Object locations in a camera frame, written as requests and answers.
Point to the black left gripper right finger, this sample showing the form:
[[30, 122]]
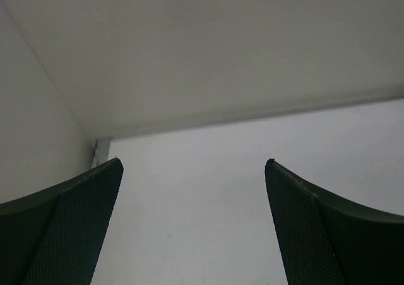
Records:
[[327, 239]]

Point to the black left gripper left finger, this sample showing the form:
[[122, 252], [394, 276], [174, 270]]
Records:
[[55, 236]]

